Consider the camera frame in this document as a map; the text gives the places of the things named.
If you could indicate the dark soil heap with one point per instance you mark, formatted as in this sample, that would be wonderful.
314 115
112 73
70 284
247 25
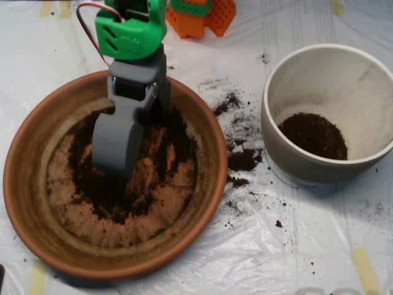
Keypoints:
107 199

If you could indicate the orange green robot base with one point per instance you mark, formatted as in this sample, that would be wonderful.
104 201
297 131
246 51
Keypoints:
190 26

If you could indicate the green orange robot arm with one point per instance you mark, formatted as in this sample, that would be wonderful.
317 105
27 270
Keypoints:
132 37

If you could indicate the terracotta plant saucer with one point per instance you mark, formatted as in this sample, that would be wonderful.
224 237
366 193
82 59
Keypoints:
30 184

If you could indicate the spilled soil patch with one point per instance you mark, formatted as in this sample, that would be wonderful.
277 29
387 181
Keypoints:
242 161

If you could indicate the small dark brown crumb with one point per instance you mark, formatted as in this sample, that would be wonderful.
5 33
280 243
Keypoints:
278 223

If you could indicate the white ceramic pot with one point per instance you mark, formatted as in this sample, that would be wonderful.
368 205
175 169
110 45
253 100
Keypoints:
337 92

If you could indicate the beige masking tape strip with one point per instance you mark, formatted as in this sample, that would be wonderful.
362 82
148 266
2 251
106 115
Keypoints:
37 279
365 270
46 9
337 7
65 10

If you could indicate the clear plastic sheet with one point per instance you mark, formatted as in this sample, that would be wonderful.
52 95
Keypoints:
215 270

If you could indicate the black object at edge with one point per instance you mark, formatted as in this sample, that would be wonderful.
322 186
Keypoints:
2 276

